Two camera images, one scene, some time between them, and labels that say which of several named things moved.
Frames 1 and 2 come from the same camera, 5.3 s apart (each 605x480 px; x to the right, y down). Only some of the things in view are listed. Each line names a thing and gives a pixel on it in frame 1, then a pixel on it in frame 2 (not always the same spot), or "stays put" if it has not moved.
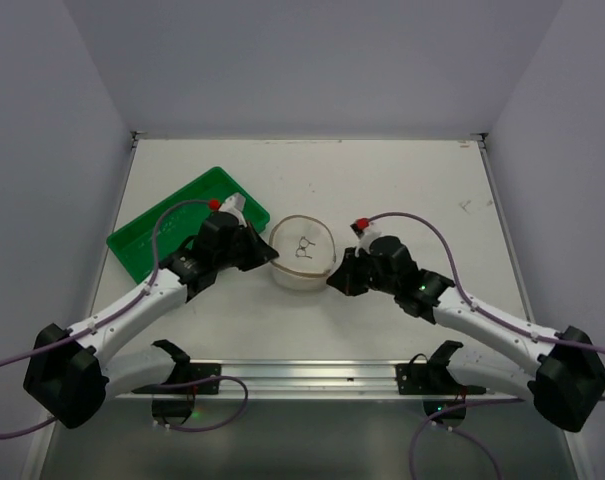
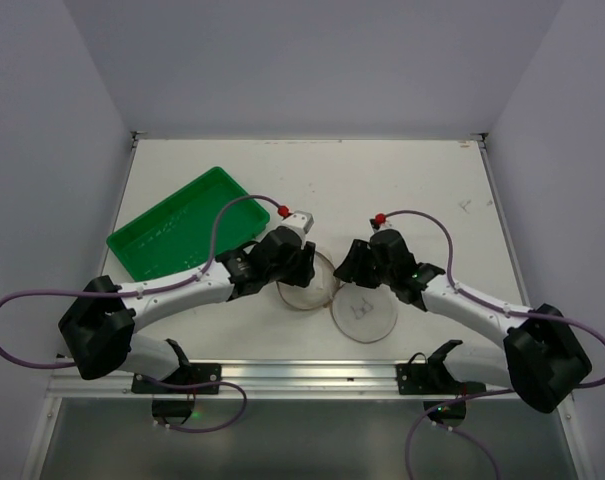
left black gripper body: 247,242 -> 305,263
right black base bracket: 434,377 stays put
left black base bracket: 188,372 stays put
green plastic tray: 131,247 stays put
